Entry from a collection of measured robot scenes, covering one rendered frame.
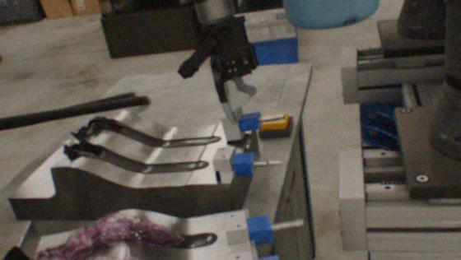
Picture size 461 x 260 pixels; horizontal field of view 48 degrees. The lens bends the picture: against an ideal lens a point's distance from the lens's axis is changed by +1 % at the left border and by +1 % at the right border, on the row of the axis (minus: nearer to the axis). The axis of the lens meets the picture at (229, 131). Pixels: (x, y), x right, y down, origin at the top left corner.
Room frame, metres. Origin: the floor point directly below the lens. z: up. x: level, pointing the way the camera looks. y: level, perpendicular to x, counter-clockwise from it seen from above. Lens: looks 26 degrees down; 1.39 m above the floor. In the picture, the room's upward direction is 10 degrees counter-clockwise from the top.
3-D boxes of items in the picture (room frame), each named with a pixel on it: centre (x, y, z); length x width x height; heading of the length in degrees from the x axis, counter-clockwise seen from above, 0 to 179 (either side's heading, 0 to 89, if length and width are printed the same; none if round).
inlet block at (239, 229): (0.71, -0.03, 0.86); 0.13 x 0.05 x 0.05; 90
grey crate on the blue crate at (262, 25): (4.13, -0.38, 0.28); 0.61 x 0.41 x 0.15; 78
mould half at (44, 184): (1.02, 0.21, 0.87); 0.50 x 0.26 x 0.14; 73
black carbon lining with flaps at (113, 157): (1.01, 0.20, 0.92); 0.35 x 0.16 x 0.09; 73
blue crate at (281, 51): (4.13, -0.38, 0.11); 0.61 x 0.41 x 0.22; 78
